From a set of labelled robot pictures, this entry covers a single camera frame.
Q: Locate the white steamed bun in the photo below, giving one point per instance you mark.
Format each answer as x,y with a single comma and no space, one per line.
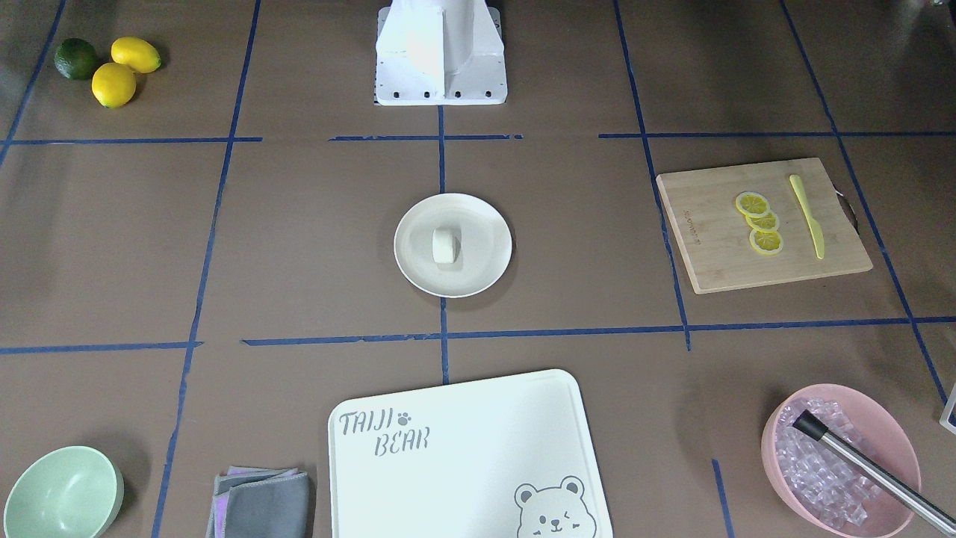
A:
445,245

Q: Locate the yellow lemon near arm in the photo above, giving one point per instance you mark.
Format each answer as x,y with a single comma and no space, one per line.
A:
139,55

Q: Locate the cream bear tray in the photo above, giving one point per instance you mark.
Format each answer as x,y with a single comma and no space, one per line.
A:
510,456

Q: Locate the white round plate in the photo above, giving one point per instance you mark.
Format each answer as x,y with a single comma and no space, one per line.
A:
485,245

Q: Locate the bamboo cutting board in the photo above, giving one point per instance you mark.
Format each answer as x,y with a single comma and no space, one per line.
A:
713,236

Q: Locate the lemon slice top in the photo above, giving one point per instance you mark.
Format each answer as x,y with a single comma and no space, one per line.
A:
752,205

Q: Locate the lemon slice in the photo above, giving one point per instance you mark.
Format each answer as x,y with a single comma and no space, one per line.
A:
767,223
752,205
766,243

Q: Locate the lemon slice bottom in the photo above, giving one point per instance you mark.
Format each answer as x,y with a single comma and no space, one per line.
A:
766,243

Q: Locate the lemon slice middle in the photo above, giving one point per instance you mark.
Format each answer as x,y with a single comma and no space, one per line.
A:
767,223

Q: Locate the folded grey purple cloths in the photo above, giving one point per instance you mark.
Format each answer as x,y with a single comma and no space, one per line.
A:
259,502

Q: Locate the yellow plastic knife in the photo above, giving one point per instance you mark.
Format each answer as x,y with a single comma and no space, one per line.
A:
814,227

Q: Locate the steel black-tipped muddler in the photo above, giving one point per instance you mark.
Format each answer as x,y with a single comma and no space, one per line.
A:
811,426

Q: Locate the pink bowl with ice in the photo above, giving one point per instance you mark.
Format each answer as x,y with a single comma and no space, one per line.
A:
817,484

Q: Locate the yellow lemon outer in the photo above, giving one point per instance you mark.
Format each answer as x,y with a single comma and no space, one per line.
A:
114,85

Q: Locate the green lime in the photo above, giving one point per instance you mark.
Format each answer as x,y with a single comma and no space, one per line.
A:
76,59

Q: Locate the green bowl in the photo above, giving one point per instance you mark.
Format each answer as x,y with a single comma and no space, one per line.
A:
75,491

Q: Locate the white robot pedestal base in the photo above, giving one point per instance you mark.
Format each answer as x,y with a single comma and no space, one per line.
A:
439,53

